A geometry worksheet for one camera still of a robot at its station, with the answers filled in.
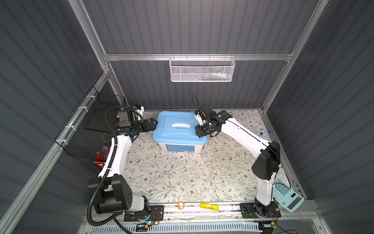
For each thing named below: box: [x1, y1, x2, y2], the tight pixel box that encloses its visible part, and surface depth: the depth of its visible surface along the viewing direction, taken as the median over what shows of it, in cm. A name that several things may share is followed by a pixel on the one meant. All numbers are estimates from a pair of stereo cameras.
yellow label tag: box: [199, 202, 220, 211], surface depth 76 cm
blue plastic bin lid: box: [151, 110, 209, 145], surface depth 88 cm
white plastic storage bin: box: [157, 142, 206, 154], surface depth 90 cm
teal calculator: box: [273, 179, 305, 213], surface depth 78 cm
